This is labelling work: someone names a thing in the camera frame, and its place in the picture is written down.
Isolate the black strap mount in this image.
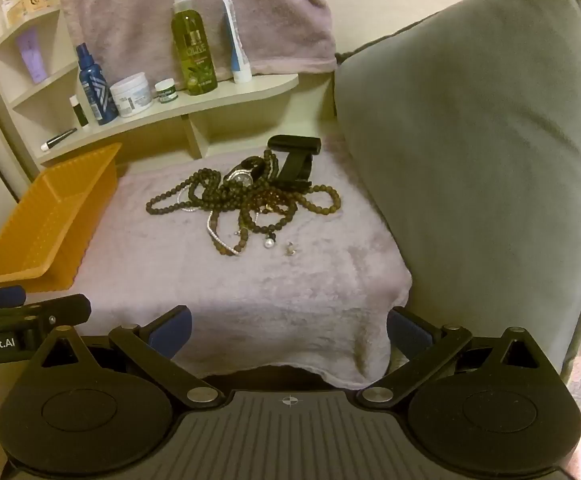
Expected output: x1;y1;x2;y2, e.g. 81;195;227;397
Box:
273;151;313;192

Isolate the black wristwatch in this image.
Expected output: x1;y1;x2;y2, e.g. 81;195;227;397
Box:
223;157;267;188

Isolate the purple tube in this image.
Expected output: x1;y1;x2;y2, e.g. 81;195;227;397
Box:
16;29;50;84

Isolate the white pearl necklace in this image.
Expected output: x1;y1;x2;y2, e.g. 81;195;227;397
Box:
178;187;241;257

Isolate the green spray bottle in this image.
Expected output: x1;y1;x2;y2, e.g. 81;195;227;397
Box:
171;0;219;96

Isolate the cream wooden shelf unit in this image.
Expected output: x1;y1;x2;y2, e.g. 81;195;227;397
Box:
0;0;300;166

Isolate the wooden block row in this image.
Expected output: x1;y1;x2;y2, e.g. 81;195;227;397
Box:
13;0;61;22

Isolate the brown bead necklace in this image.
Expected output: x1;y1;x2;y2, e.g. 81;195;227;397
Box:
205;180;343;257

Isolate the blue white tube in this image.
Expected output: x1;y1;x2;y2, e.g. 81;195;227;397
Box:
222;0;254;84

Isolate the small green white jar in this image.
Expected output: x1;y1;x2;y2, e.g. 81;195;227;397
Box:
154;78;178;104

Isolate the blue spray bottle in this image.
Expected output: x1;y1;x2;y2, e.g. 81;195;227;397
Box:
75;42;119;126

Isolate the white cream jar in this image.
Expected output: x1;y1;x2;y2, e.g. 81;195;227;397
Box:
110;72;154;118

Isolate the grey cushion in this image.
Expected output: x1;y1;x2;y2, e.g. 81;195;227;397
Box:
334;0;581;386

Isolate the pink towel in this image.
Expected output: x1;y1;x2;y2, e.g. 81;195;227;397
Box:
53;0;338;93

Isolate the orange plastic basket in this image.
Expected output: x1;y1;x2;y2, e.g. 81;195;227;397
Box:
0;142;122;293

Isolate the black case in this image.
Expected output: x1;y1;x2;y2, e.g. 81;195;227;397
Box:
268;135;322;155

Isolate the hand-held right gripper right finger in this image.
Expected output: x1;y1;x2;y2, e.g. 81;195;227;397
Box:
357;306;553;409

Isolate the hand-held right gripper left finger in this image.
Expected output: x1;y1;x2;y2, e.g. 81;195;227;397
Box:
20;305;224;409

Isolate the black tube white cap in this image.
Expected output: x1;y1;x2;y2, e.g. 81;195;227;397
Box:
40;127;78;152

